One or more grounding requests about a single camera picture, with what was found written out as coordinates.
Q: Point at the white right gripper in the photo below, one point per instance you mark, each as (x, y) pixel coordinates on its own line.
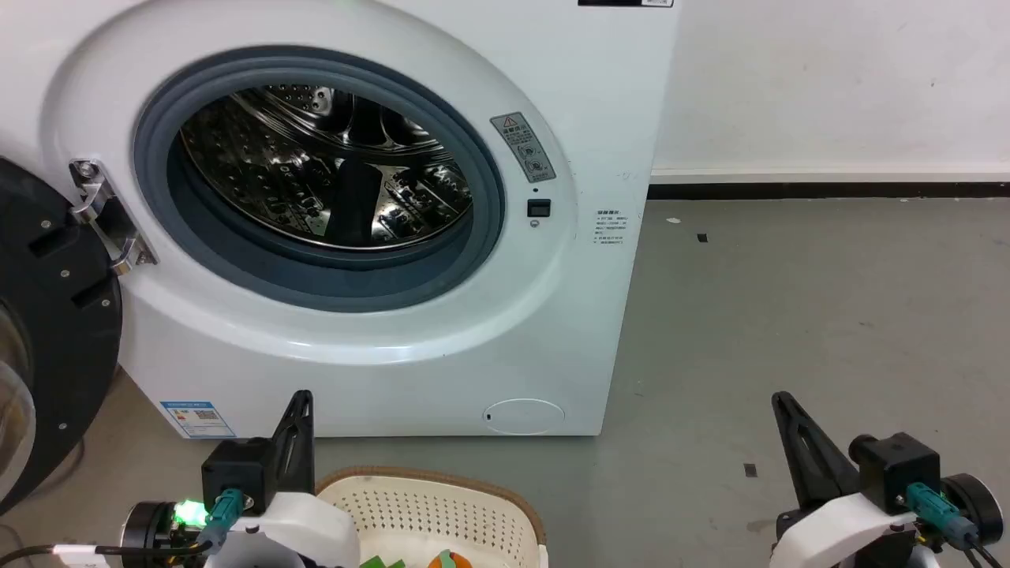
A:
(844, 532)

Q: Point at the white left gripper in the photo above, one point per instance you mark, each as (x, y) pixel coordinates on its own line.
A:
(308, 528)

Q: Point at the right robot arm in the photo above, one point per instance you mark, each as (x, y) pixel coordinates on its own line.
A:
(974, 509)

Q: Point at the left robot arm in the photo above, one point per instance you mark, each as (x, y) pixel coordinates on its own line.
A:
(154, 532)

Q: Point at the black washing machine door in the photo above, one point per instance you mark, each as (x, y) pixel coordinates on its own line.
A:
(55, 331)

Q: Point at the stainless steel washing machine drum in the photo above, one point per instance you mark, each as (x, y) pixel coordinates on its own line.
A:
(284, 170)

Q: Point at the metal washing machine door hinge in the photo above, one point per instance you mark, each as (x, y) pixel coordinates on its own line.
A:
(106, 217)

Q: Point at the blue energy label sticker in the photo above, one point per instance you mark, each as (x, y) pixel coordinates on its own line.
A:
(197, 419)

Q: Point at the white front-load washing machine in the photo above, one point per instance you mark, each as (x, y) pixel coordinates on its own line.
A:
(379, 347)

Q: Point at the cream perforated laundry basket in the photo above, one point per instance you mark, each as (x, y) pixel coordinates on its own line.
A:
(410, 509)

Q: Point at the green toy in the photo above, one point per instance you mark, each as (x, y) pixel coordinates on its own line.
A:
(382, 563)

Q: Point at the grey rubber door gasket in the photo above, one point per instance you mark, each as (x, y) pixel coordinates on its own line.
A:
(237, 264)

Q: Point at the orange toy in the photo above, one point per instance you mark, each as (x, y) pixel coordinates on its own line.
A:
(451, 561)

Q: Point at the round white filter cover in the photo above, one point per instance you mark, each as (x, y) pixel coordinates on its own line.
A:
(524, 416)

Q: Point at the small printed text label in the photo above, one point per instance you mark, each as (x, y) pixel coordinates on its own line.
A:
(609, 227)

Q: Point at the black door latch socket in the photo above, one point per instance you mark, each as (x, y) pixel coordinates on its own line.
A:
(538, 208)

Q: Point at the grey warning sticker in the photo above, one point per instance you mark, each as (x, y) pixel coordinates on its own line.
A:
(522, 147)

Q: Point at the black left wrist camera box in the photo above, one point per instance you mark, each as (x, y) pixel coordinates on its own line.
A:
(237, 469)

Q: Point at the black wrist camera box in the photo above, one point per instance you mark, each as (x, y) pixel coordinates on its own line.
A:
(237, 469)
(895, 469)

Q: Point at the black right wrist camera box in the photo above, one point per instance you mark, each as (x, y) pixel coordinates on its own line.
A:
(895, 469)

